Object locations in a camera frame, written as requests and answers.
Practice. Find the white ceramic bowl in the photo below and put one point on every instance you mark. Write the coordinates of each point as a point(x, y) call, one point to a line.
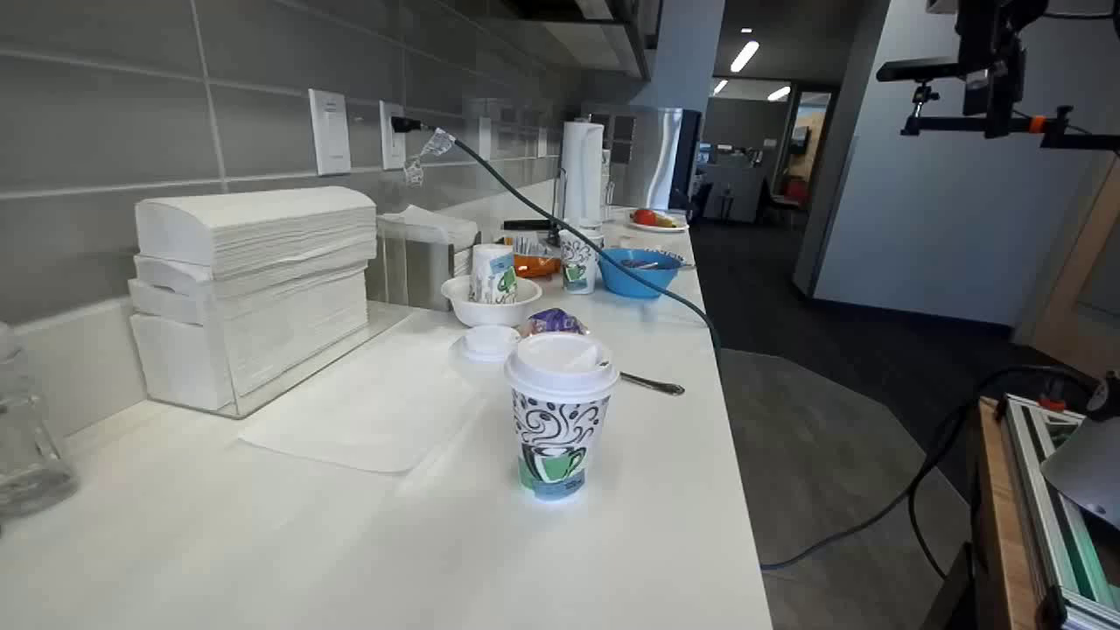
point(492, 311)

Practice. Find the white wall outlet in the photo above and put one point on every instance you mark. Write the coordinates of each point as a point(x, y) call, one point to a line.
point(390, 144)

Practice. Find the purple candy packet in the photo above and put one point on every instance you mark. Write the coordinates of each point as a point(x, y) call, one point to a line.
point(554, 324)

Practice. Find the small white bowl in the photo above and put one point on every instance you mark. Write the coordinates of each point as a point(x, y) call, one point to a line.
point(487, 343)

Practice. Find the clear glass jar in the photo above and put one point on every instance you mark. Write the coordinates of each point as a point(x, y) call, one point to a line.
point(29, 457)

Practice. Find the black camera clamp rig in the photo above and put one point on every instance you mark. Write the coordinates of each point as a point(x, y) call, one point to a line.
point(992, 70)

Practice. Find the overhead range hood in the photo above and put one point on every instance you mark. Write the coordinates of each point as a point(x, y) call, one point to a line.
point(595, 39)

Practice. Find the lidded patterned paper cup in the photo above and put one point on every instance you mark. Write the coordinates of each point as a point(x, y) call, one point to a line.
point(562, 406)

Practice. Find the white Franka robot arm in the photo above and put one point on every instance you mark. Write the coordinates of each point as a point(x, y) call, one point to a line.
point(1090, 465)

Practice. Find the white wall plate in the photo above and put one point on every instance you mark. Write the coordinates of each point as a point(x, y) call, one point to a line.
point(330, 132)

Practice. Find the wooden robot cart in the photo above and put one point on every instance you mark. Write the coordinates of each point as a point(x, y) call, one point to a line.
point(1003, 526)

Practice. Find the dark metal utensil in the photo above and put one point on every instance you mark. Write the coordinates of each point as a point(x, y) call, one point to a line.
point(653, 384)

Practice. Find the metal tissue box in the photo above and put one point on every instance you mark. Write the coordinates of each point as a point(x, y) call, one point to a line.
point(413, 268)

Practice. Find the clear acrylic towel holder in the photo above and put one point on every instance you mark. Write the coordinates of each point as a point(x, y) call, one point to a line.
point(250, 402)

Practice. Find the silver tall appliance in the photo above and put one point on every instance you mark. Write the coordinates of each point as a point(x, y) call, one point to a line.
point(669, 163)

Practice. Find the aluminium profile frame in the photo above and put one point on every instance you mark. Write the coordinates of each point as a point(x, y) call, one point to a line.
point(1051, 547)

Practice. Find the white paper towel stack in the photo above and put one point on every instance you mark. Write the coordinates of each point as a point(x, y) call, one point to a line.
point(250, 251)

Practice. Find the white plastic spoon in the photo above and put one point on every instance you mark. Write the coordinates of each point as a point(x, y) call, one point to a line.
point(642, 263)

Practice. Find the white snack plate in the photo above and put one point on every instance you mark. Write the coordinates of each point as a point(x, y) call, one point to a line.
point(669, 228)

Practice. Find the orange snack pieces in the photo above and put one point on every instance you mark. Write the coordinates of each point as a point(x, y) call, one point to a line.
point(653, 217)

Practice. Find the blue bowl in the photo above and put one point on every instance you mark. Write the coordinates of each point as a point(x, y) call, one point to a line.
point(637, 280)

